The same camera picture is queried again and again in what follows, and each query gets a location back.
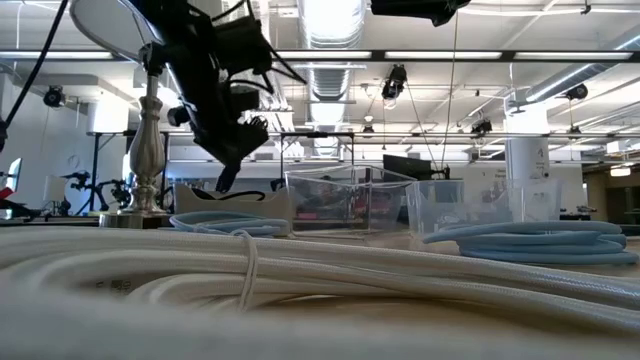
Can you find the beige plastic bin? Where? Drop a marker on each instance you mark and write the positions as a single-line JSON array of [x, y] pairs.
[[260, 207]]

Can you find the small black robot arm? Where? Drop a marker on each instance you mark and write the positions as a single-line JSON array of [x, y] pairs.
[[120, 192], [82, 182]]

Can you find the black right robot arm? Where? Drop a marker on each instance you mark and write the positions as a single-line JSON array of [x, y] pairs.
[[425, 10]]

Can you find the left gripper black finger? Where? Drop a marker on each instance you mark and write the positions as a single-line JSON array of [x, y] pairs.
[[227, 180]]

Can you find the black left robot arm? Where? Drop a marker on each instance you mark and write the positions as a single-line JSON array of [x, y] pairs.
[[195, 65]]

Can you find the black overhead frame beam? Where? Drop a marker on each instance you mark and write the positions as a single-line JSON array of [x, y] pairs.
[[375, 55]]

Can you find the black ceiling spotlight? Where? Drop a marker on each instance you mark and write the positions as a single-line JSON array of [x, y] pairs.
[[482, 126], [577, 91], [52, 96], [395, 82]]

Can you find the clear plastic bin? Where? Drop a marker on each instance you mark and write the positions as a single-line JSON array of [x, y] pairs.
[[350, 200]]

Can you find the small tilted monitor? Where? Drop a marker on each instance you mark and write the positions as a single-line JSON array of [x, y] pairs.
[[14, 175]]

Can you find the silver table lamp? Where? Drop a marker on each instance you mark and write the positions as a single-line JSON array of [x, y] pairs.
[[146, 150]]

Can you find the black table frame rail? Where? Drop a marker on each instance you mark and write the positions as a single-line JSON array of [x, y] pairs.
[[50, 222]]

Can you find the frosted plastic bin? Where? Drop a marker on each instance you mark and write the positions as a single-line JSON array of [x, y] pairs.
[[480, 205]]

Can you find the black computer monitor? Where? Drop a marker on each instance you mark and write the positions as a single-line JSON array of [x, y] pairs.
[[405, 167]]

